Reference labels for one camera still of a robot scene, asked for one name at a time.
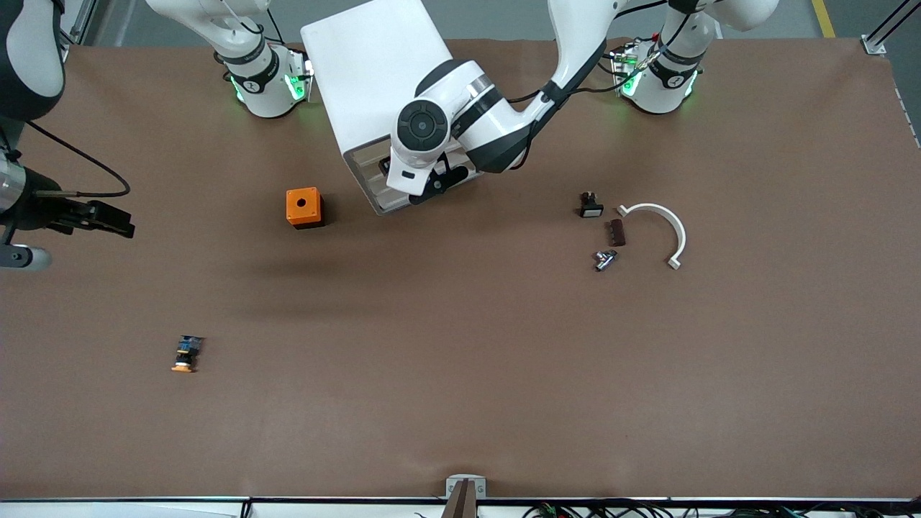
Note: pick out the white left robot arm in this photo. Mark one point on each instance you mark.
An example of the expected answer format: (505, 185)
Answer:
(460, 108)

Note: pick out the black switch with white cap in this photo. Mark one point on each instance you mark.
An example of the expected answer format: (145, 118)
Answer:
(591, 207)

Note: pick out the arm base connector panel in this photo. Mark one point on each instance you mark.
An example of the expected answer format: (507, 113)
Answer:
(627, 72)
(299, 75)

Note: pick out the white plastic drawer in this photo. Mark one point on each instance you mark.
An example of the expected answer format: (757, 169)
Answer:
(370, 152)
(380, 185)
(374, 171)
(392, 203)

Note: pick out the orange button enclosure box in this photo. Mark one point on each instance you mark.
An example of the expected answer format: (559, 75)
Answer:
(302, 206)

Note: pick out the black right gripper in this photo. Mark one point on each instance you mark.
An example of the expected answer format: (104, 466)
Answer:
(37, 211)

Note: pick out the aluminium frame post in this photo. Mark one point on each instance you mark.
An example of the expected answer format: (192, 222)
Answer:
(79, 21)
(888, 29)

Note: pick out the silver metal connector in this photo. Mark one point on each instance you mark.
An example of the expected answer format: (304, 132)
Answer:
(604, 260)

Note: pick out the orange capped push button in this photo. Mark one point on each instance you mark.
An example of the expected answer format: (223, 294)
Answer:
(187, 354)

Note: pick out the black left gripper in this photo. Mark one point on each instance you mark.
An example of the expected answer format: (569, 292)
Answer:
(384, 165)

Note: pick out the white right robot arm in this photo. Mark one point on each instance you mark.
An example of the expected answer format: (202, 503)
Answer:
(29, 57)

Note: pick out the brown terminal block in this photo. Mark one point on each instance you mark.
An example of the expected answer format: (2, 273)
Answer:
(617, 232)

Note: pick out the white table edge rail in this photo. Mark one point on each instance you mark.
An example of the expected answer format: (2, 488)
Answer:
(144, 507)

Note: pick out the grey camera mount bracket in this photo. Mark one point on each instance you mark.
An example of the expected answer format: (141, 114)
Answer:
(465, 491)

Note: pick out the white drawer cabinet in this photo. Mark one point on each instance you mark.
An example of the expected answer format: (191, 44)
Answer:
(367, 65)

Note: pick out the white curved plastic bracket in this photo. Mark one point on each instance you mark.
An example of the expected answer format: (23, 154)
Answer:
(675, 229)

